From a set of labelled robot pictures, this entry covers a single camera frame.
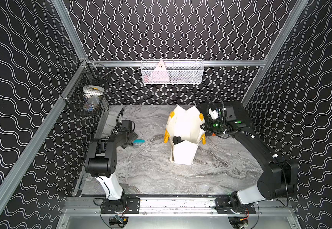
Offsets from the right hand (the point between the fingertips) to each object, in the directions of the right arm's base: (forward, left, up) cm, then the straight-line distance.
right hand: (200, 125), depth 84 cm
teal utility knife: (+1, +40, -19) cm, 44 cm away
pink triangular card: (+29, +25, +16) cm, 41 cm away
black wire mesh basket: (+11, +68, +13) cm, 70 cm away
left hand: (+2, +46, -16) cm, 49 cm away
